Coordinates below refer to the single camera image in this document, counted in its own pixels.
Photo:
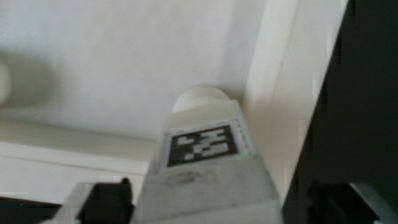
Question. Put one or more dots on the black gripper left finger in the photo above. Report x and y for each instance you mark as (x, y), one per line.
(98, 204)

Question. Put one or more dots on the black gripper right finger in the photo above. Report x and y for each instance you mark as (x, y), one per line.
(347, 203)

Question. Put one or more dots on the white table leg with tag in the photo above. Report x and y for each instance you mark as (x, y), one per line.
(208, 185)

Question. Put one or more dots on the white square tabletop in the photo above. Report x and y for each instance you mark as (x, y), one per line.
(105, 56)

